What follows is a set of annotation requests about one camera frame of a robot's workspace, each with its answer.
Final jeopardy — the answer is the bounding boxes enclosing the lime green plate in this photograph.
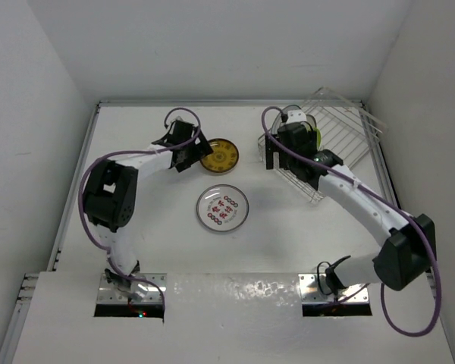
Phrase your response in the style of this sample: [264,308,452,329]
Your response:
[314,127,322,150]

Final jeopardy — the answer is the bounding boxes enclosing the dark brown patterned plate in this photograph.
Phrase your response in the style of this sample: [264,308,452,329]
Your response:
[200,138,240,174]

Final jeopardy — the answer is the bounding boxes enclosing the white plate red characters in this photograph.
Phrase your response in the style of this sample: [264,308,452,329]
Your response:
[196,184,249,234]

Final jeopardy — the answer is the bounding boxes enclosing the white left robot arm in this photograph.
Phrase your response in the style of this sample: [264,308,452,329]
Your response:
[78,118,212,290]

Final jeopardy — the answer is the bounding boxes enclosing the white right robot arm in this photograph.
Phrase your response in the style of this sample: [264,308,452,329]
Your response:
[265,122,436,294]

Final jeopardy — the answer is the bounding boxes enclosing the white plate orange sunburst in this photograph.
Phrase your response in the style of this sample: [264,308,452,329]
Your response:
[302,115,317,131]

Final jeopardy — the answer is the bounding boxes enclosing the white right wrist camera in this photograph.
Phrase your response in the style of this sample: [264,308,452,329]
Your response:
[281,109,307,124]

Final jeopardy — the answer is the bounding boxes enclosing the metal wire dish rack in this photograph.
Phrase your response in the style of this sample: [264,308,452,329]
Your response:
[257,87,386,206]

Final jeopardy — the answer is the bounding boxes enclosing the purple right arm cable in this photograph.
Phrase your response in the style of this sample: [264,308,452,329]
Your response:
[261,105,441,337]

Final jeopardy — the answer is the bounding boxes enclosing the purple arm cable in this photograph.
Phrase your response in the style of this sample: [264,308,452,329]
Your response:
[77,108,202,304]
[261,105,441,337]

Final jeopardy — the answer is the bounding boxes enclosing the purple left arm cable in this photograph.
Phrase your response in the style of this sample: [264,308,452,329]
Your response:
[77,108,202,304]

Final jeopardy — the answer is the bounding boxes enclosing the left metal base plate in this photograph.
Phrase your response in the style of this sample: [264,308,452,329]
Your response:
[96,273,162,306]

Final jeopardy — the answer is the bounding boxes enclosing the metal base plate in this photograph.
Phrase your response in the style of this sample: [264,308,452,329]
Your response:
[96,273,162,306]
[298,273,369,305]

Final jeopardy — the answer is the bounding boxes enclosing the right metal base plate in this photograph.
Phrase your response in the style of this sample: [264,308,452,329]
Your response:
[298,273,369,305]

